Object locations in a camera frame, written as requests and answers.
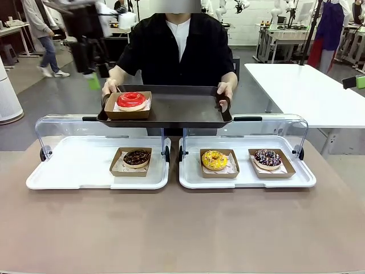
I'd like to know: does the printed paper under yellow donut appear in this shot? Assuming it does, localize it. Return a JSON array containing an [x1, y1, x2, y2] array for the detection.
[[201, 155, 238, 174]]

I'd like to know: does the purple sprinkled donut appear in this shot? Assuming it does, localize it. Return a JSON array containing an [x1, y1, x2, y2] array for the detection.
[[254, 148, 283, 171]]

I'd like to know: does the walking person in jeans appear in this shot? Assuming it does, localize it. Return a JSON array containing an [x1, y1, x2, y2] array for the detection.
[[22, 0, 71, 78]]

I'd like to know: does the white cylindrical air purifier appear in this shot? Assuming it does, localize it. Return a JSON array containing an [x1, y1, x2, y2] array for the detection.
[[0, 54, 25, 125]]

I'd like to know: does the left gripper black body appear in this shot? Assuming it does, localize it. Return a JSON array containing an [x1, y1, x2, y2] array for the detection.
[[64, 4, 111, 75]]

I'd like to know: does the standing person in blue apron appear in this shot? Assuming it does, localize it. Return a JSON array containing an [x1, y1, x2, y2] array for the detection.
[[307, 0, 352, 75]]

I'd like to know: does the white display tray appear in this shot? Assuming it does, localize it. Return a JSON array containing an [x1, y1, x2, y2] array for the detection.
[[179, 135, 317, 190], [26, 135, 172, 191]]

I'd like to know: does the red glazed donut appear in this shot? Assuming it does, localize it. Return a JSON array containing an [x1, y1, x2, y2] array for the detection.
[[116, 91, 148, 112]]

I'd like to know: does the cardboard box of chocolate donut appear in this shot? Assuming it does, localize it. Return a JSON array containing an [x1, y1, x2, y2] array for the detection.
[[109, 147, 152, 178]]

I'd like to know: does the person's right hand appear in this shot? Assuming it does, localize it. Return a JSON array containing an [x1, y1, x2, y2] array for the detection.
[[102, 79, 119, 99]]

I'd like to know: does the black tripod pole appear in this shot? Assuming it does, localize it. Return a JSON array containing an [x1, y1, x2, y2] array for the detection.
[[298, 0, 323, 66]]

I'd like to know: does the person's left hand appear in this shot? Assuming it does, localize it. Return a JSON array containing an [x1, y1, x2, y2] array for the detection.
[[216, 82, 233, 112]]

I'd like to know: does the person's left forearm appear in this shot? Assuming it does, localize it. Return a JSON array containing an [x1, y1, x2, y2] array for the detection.
[[221, 71, 238, 89]]

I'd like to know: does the yellow sprinkled donut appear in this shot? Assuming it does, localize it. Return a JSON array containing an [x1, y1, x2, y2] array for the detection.
[[201, 150, 229, 171]]

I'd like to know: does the cardboard box of red donut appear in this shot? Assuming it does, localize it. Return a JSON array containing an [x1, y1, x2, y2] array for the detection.
[[104, 91, 152, 120]]

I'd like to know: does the dark brown serving tray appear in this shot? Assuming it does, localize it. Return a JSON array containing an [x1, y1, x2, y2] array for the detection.
[[96, 84, 233, 129]]

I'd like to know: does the cardboard box of purple donut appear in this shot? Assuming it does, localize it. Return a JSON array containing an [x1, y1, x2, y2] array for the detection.
[[248, 148, 297, 179]]

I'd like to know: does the cardboard box of yellow donut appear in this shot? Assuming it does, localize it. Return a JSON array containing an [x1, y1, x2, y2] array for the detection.
[[199, 148, 240, 179]]

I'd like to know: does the printed paper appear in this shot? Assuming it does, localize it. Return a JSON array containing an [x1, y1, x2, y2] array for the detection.
[[201, 155, 238, 174], [113, 97, 151, 112], [252, 155, 287, 174], [119, 151, 151, 172]]

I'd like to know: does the clear plastic tray lid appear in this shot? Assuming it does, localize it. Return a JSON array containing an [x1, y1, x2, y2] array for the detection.
[[182, 114, 309, 162], [34, 114, 172, 162]]

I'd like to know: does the printed paper under chocolate donut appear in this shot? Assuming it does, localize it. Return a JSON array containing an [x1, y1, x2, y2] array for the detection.
[[119, 151, 151, 172]]

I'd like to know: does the grey plastic stool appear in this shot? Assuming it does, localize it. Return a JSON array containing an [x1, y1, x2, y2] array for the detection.
[[0, 47, 19, 67]]

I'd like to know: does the white side table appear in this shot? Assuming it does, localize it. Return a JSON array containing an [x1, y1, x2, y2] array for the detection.
[[244, 62, 365, 156]]

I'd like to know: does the person's torso in black shirt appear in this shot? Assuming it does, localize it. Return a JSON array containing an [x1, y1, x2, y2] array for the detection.
[[116, 11, 236, 136]]

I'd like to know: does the background workbench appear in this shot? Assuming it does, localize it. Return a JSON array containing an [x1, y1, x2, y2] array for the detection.
[[254, 22, 318, 64]]

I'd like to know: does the chocolate nut donut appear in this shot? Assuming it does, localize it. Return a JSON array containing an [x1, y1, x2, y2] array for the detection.
[[123, 149, 151, 168]]

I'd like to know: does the person's right forearm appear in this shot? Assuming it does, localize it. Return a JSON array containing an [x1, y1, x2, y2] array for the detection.
[[109, 64, 129, 86]]

